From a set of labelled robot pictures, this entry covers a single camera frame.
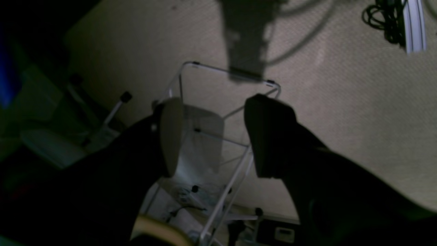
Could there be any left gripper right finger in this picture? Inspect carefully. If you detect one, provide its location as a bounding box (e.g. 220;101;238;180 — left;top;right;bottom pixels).
244;94;326;178

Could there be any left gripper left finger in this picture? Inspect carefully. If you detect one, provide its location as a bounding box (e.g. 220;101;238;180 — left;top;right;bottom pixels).
152;97;184;178

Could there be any white wire rack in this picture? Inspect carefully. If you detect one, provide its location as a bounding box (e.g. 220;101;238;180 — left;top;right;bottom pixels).
140;61;281;246

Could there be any coiled black floor cable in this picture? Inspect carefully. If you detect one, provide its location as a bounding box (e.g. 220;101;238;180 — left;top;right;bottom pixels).
361;0;407;46

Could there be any aluminium rail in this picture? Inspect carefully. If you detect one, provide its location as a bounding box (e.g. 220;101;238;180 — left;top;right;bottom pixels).
402;0;426;54

